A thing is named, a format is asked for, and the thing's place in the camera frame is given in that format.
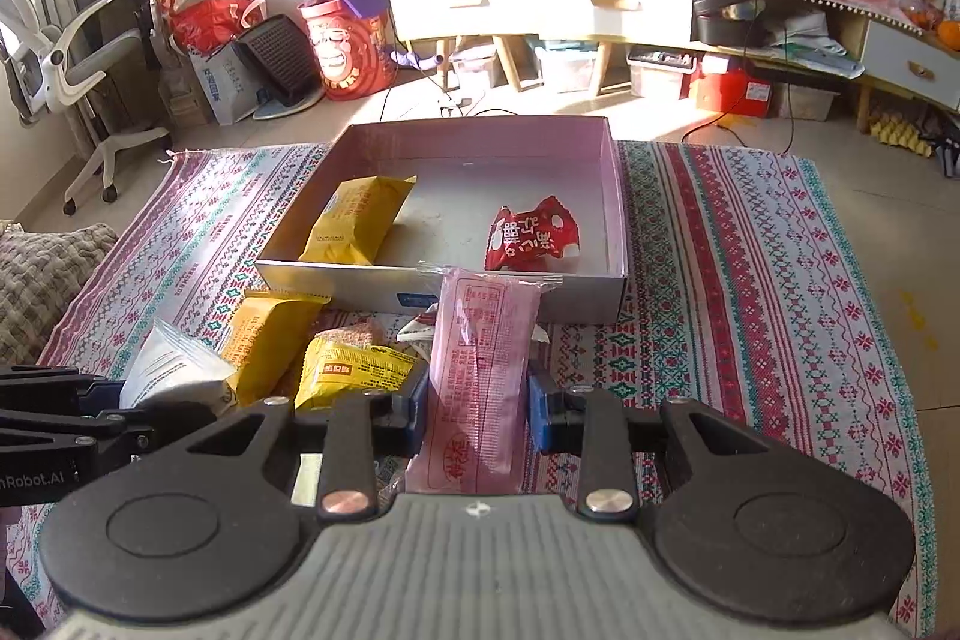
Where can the patterned woven blanket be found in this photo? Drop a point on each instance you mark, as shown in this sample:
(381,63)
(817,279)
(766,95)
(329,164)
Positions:
(750,310)

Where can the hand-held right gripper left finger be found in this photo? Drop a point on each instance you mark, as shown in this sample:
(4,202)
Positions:
(411,415)

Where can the long yellow snack packet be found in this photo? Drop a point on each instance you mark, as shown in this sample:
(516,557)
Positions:
(352,220)

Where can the yellow ridged object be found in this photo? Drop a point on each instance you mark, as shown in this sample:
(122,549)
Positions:
(900,134)

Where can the red storage box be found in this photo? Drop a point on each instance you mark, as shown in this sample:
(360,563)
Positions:
(731,93)

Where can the clear storage box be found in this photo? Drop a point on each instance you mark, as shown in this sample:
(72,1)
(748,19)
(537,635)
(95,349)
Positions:
(474,69)
(806,100)
(664,74)
(568,70)

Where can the red plastic bag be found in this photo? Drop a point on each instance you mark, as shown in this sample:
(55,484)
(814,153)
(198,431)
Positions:
(206,21)

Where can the white brown-print snack packet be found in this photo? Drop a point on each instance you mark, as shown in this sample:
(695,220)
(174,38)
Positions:
(416,329)

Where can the grey knit cushion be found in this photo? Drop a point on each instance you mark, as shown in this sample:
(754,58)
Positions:
(45,287)

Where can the yellow red-label snack packet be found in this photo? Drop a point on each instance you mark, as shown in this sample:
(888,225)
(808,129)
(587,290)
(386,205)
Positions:
(352,370)

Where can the black round container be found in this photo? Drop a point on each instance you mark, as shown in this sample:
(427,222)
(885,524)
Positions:
(727,21)

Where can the loose white papers pile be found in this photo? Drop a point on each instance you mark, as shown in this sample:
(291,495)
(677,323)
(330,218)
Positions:
(814,44)

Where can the pink snack packet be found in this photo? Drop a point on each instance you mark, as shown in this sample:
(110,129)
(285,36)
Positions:
(480,370)

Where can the brown cake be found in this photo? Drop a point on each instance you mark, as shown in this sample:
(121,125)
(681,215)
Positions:
(349,332)

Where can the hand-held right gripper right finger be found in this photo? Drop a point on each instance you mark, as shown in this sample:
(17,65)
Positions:
(544,415)

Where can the orange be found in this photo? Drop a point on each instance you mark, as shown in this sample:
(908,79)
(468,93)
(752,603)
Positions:
(951,34)

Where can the red snack packet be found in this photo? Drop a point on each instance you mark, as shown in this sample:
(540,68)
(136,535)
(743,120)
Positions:
(525,239)

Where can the red printed bucket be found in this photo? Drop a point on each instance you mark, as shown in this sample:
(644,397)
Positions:
(345,59)

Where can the wide yellow snack packet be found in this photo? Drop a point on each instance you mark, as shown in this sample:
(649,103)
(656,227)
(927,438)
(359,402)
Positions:
(262,332)

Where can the pink cardboard box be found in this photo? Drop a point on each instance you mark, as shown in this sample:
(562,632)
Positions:
(465,197)

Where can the white office chair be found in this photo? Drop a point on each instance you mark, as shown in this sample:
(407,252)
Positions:
(75,63)

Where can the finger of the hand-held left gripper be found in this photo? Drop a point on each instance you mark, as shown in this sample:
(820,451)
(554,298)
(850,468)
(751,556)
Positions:
(150,426)
(101,394)

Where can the white power strip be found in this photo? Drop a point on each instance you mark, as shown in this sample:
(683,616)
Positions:
(452,106)

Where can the white newsprint snack bag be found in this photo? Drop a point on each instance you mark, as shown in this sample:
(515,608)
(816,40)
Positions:
(172,362)

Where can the long low white-drawer cabinet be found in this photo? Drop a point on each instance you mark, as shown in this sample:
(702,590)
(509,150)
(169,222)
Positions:
(911,63)

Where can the purple plastic tool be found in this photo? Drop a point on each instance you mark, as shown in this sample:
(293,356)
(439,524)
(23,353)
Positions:
(416,59)

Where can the white blue-print cardboard box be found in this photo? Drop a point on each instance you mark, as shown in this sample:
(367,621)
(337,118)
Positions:
(221,85)

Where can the black heater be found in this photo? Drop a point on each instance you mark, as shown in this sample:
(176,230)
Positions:
(281,55)

